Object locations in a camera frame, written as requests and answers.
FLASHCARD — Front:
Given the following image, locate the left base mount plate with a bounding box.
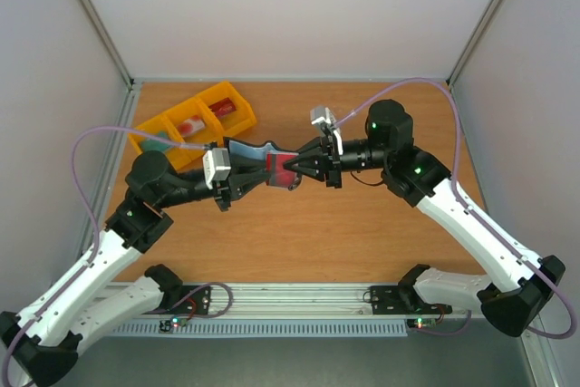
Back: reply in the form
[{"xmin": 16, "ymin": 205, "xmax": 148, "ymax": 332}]
[{"xmin": 147, "ymin": 285, "xmax": 212, "ymax": 316}]

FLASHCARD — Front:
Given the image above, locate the base mount plate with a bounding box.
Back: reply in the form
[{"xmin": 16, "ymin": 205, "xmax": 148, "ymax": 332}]
[
  {"xmin": 147, "ymin": 285, "xmax": 212, "ymax": 316},
  {"xmin": 363, "ymin": 285, "xmax": 452, "ymax": 316}
]

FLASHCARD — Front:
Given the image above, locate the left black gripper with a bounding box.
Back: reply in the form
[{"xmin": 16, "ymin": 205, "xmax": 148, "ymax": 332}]
[{"xmin": 160, "ymin": 155, "xmax": 274, "ymax": 211}]

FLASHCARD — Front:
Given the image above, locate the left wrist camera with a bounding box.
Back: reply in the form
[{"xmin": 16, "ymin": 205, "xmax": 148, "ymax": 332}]
[{"xmin": 202, "ymin": 148, "xmax": 231, "ymax": 189}]

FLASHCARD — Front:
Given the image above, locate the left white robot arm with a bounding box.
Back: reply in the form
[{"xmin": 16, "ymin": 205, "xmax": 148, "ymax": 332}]
[{"xmin": 1, "ymin": 142, "xmax": 274, "ymax": 386}]

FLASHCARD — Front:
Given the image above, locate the dark red card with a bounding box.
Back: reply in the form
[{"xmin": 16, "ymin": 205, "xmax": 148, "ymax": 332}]
[{"xmin": 208, "ymin": 98, "xmax": 237, "ymax": 119}]

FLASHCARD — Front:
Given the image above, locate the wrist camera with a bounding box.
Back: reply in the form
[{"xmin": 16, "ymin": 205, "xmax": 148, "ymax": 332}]
[
  {"xmin": 310, "ymin": 106, "xmax": 343, "ymax": 156},
  {"xmin": 202, "ymin": 148, "xmax": 231, "ymax": 189}
]

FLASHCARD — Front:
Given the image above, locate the yellow bin right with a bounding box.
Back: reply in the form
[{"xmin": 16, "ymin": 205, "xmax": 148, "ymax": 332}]
[{"xmin": 195, "ymin": 81, "xmax": 257, "ymax": 137}]

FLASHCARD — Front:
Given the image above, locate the white red card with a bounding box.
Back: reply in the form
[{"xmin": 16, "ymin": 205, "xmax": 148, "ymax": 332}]
[{"xmin": 177, "ymin": 115, "xmax": 206, "ymax": 138}]

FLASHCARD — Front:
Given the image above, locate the black leather card holder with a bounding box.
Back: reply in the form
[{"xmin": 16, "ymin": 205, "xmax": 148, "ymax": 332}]
[{"xmin": 224, "ymin": 138, "xmax": 302, "ymax": 190}]

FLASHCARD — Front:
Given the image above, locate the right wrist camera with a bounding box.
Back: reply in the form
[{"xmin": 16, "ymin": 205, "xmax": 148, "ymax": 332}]
[{"xmin": 310, "ymin": 106, "xmax": 343, "ymax": 156}]

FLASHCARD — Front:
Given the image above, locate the teal card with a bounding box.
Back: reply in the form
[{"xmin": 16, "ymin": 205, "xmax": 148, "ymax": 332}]
[{"xmin": 138, "ymin": 131, "xmax": 171, "ymax": 153}]

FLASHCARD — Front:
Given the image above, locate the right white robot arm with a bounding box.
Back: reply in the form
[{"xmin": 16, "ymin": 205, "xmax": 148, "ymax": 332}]
[{"xmin": 284, "ymin": 100, "xmax": 566, "ymax": 337}]

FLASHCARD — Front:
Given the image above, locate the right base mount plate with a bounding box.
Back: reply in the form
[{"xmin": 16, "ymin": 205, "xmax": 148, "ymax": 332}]
[{"xmin": 363, "ymin": 285, "xmax": 452, "ymax": 316}]

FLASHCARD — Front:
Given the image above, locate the yellow bin middle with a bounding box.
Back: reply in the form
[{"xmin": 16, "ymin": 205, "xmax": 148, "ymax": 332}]
[{"xmin": 162, "ymin": 98, "xmax": 223, "ymax": 144}]

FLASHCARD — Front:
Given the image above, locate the red credit card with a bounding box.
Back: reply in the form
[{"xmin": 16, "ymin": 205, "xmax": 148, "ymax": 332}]
[{"xmin": 266, "ymin": 152, "xmax": 300, "ymax": 190}]

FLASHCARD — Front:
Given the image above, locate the grey slotted cable duct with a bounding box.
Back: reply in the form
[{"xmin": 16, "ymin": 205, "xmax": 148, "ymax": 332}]
[{"xmin": 112, "ymin": 319, "xmax": 407, "ymax": 339}]

